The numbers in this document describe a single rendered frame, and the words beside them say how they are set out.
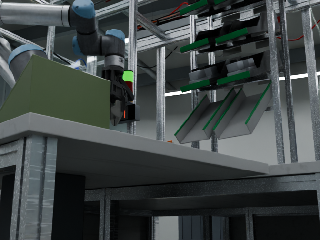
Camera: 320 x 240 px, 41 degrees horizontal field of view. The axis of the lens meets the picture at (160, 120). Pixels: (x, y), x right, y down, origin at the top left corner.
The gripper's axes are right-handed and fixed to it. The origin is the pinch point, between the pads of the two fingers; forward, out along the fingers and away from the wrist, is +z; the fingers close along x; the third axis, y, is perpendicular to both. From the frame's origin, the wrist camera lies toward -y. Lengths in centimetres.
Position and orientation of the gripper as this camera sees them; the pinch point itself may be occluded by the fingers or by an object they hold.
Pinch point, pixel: (116, 123)
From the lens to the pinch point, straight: 156.7
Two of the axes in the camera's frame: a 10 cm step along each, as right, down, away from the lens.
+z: 0.0, 9.7, -2.6
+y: -5.4, -2.2, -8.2
